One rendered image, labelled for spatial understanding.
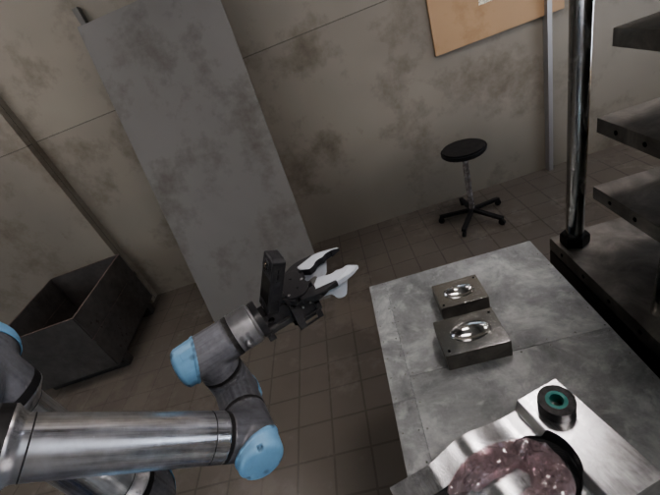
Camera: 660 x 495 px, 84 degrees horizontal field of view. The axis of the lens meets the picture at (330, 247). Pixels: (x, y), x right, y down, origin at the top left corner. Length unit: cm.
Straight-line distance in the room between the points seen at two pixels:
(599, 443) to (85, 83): 359
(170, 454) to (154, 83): 271
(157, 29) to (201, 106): 55
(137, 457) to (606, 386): 112
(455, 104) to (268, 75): 154
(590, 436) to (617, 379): 27
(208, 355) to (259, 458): 18
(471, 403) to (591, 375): 33
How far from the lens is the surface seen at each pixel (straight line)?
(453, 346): 126
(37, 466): 58
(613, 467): 105
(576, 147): 151
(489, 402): 123
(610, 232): 182
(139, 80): 311
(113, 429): 58
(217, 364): 68
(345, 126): 326
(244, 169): 282
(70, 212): 397
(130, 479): 84
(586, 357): 134
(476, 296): 142
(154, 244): 398
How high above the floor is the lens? 185
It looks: 31 degrees down
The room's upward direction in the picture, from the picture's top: 22 degrees counter-clockwise
